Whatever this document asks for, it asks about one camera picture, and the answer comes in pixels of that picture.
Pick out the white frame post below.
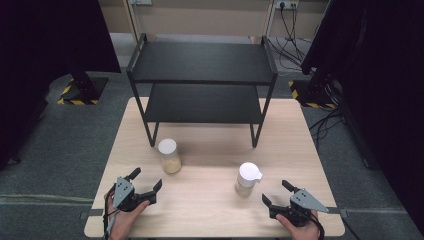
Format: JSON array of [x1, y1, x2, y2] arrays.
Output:
[[264, 0, 278, 38], [121, 0, 142, 43]]

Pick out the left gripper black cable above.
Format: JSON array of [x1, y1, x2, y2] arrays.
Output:
[[101, 185, 118, 240]]

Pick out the person's right hand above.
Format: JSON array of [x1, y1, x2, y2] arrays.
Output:
[[275, 211, 322, 240]]

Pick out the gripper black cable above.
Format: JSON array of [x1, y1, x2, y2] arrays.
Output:
[[309, 211, 326, 240], [101, 185, 118, 240]]

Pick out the white wall power socket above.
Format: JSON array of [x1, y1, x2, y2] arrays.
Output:
[[274, 0, 300, 10]]

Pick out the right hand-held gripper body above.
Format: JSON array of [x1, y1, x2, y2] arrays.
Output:
[[268, 188, 330, 228]]

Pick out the glass jar with spouted lid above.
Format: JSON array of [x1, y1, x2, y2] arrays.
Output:
[[234, 161, 264, 198]]

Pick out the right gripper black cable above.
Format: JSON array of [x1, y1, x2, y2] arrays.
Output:
[[309, 211, 326, 240]]

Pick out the black two-tier shelf rack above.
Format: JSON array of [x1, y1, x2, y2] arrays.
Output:
[[125, 32, 279, 149]]

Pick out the grey tape strip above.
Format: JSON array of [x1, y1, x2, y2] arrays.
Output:
[[325, 206, 349, 219], [78, 208, 105, 221]]

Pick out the stand base with striped tape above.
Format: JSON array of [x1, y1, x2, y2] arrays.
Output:
[[288, 77, 338, 110], [56, 71, 110, 106]]

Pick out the person's left hand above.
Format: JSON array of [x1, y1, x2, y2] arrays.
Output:
[[103, 193, 151, 240]]

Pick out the dark curtain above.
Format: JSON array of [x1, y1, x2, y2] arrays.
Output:
[[0, 0, 122, 172], [300, 0, 424, 236]]

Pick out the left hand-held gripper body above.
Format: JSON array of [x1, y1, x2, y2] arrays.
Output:
[[112, 176, 158, 213]]

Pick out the black cables beside stand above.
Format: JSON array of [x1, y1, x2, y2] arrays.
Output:
[[307, 83, 346, 149]]

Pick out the black cables on floor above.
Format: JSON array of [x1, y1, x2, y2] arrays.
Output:
[[267, 2, 316, 72]]

